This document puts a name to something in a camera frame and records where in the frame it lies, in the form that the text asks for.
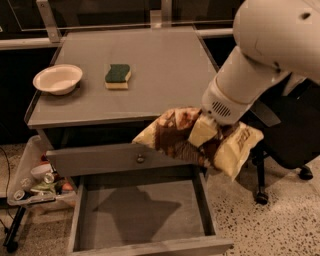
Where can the metal railing bar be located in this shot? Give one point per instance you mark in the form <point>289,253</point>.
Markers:
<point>109,35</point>

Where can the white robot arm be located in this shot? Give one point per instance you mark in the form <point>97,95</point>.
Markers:
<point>274,38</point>

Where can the round metal drawer knob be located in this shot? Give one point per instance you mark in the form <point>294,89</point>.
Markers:
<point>140,158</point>

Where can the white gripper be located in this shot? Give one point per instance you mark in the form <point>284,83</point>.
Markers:
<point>218,105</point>

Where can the white paper bowl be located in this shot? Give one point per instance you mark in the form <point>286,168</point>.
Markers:
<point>58,79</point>

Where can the black stand leg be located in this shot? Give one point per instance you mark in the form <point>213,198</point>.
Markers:
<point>10,243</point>

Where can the metal railing bracket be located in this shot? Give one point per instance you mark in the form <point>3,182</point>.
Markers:
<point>49,20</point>

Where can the white cup in bin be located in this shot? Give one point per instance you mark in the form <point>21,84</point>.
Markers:
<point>40,171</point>

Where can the black office chair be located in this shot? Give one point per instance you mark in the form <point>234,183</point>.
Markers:
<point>291,128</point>

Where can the clear plastic bin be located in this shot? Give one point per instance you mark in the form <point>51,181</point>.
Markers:
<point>29,192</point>

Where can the grey top drawer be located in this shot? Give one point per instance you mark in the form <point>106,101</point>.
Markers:
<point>70,162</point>

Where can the metal can in bin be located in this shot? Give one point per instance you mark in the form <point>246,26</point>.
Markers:
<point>49,178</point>

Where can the green yellow sponge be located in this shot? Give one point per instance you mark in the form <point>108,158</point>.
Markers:
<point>118,76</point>

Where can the grey drawer cabinet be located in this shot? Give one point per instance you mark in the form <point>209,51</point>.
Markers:
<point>167,71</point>

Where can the grey open middle drawer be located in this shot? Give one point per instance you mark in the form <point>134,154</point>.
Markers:
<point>150,212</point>

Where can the brown chip bag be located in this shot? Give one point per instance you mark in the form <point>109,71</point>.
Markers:
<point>226,152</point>

